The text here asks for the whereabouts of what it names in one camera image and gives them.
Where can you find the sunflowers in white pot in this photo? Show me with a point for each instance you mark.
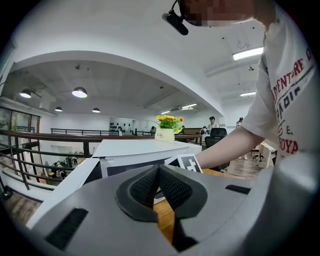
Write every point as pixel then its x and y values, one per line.
pixel 167 128

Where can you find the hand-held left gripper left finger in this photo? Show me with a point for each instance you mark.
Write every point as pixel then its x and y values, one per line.
pixel 100 220

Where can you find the black office chair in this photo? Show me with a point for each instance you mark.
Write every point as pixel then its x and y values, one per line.
pixel 217 136

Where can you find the black metal railing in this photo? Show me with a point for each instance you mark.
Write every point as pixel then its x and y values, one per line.
pixel 50 137

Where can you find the black head camera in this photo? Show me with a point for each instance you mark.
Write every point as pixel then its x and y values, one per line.
pixel 176 22

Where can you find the person's white printed shirt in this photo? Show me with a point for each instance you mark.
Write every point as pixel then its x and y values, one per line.
pixel 285 87

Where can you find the person's head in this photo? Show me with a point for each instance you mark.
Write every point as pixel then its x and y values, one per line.
pixel 225 11

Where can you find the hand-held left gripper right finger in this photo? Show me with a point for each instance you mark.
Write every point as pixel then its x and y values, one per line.
pixel 220 207

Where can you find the black pendant lamp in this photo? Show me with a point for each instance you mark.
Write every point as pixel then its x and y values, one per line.
pixel 58 109
pixel 79 92
pixel 96 110
pixel 25 94

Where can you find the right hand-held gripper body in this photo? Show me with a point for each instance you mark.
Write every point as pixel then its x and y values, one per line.
pixel 190 163

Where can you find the white microwave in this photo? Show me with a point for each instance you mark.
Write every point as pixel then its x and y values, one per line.
pixel 140 148

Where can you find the ceiling tube light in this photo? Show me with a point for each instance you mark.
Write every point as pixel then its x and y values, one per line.
pixel 248 94
pixel 247 53
pixel 188 106

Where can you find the long white desk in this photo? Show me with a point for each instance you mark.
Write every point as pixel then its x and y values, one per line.
pixel 268 150

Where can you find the person's right forearm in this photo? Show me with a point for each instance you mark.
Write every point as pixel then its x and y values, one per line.
pixel 230 147

